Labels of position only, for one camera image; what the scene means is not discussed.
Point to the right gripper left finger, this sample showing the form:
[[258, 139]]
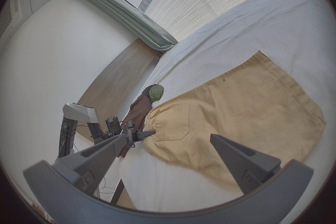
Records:
[[94, 165]]

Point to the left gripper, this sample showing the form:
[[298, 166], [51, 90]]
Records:
[[133, 136]]

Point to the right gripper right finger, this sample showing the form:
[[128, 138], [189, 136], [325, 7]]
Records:
[[246, 167]]

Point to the tan shorts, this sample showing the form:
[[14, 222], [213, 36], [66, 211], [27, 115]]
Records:
[[236, 112]]

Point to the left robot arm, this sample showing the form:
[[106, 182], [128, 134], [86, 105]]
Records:
[[81, 112]]

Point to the bed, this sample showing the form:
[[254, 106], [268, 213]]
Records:
[[210, 41]]

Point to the brown shorts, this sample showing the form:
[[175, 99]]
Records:
[[139, 110]]

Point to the black garment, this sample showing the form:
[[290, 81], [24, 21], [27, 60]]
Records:
[[146, 91]]

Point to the green garment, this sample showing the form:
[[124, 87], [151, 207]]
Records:
[[157, 91]]

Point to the grey-green curtain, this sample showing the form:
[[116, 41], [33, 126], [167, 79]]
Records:
[[118, 10]]

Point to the white ceiling air vent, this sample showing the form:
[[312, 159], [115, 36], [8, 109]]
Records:
[[10, 13]]

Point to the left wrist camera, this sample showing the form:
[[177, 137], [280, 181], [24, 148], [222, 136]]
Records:
[[130, 125]]

